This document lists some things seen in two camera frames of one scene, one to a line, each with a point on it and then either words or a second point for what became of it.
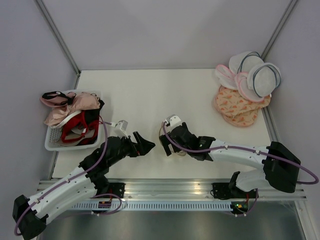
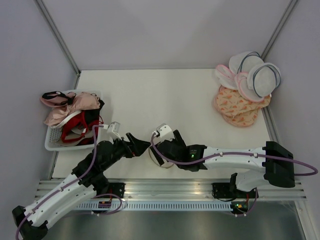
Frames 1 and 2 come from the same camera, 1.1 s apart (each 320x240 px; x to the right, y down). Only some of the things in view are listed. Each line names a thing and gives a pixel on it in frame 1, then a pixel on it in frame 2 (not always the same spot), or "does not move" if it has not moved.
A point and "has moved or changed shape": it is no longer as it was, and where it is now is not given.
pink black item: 58,99 does not move
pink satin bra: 80,101 does not move
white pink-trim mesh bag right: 241,79 does not move
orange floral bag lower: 243,119 does not move
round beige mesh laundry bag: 181,153 has moved or changed shape
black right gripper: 165,145 to 178,140
